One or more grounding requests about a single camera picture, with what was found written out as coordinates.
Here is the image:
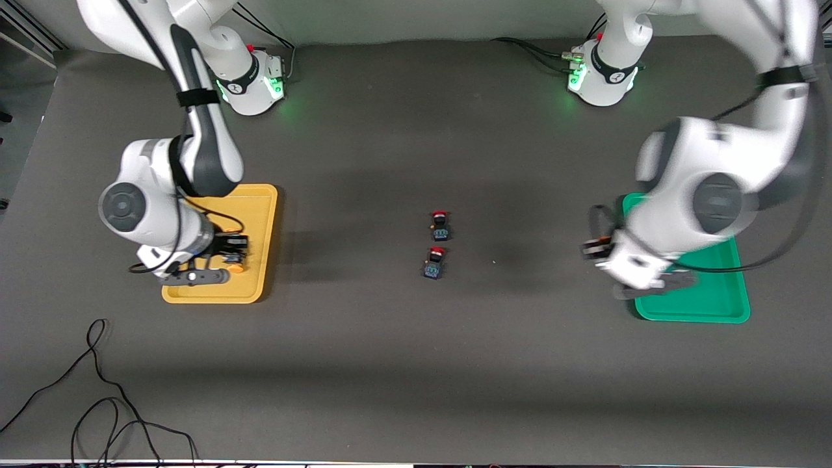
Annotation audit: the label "yellow plastic tray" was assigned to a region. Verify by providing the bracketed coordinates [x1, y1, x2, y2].
[161, 184, 279, 305]

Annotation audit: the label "green plastic tray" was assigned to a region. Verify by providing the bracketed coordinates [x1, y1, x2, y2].
[622, 193, 751, 324]

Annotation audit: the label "red mushroom push button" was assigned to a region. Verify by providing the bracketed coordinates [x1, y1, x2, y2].
[430, 209, 454, 242]
[423, 246, 448, 281]

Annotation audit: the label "dark grey table mat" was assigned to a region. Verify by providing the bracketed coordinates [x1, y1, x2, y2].
[0, 29, 832, 463]

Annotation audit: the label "loose black table cable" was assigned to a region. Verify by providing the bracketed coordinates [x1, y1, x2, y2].
[0, 318, 199, 467]

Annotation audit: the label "black right base cables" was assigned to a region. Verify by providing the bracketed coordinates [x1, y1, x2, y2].
[234, 3, 296, 82]

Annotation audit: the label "black base cables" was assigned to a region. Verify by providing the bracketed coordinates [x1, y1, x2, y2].
[491, 14, 608, 73]
[234, 3, 296, 82]

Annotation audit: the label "black left base cables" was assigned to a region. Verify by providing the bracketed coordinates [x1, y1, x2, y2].
[491, 14, 608, 73]

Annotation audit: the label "aluminium frame profile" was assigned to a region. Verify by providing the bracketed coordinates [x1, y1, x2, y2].
[0, 6, 66, 69]

